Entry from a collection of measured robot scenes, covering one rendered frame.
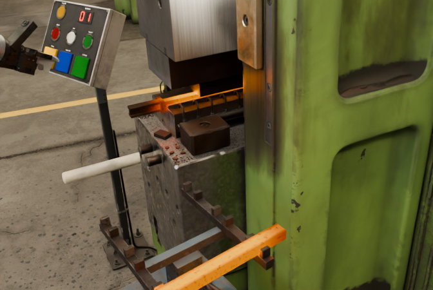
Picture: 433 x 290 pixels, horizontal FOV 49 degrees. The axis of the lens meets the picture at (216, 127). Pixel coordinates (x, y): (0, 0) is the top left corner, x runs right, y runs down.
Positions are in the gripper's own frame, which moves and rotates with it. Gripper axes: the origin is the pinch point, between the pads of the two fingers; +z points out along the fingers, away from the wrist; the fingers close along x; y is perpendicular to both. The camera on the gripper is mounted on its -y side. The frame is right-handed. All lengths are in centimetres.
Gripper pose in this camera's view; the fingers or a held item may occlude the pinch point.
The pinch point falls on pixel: (55, 58)
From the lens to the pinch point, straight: 171.9
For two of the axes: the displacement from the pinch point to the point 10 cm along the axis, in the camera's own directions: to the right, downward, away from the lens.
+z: 5.7, 1.1, 8.1
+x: 7.7, 2.6, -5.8
